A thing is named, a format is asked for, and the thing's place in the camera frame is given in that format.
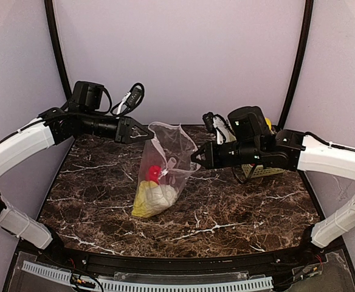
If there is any clear zip top bag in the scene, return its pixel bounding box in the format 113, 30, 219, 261
137, 122, 199, 203

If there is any red toy pepper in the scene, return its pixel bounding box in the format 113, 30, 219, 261
145, 165, 162, 184

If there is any toy napa cabbage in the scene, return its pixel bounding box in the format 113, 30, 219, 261
131, 181, 179, 218

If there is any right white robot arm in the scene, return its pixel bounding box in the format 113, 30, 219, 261
191, 106, 355, 249

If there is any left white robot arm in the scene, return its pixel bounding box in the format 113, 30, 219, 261
0, 81, 154, 252

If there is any green perforated plastic basket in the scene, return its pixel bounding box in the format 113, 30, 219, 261
241, 164, 285, 178

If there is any yellow toy lemon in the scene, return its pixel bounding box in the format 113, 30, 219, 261
265, 117, 272, 131

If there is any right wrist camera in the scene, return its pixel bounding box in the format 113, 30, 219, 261
202, 112, 236, 145

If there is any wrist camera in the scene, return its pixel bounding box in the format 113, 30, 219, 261
110, 82, 145, 116
202, 112, 236, 145

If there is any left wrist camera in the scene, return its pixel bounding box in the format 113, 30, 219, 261
110, 82, 145, 116

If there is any black front table rail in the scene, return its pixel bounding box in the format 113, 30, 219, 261
47, 240, 322, 276

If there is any left black frame post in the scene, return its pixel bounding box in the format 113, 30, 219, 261
44, 0, 72, 100

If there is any black frame post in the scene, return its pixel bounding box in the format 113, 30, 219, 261
277, 0, 314, 128
44, 0, 72, 100

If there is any white slotted cable duct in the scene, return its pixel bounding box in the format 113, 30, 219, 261
21, 260, 274, 292

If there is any right black frame post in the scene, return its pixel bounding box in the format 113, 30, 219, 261
277, 0, 314, 128

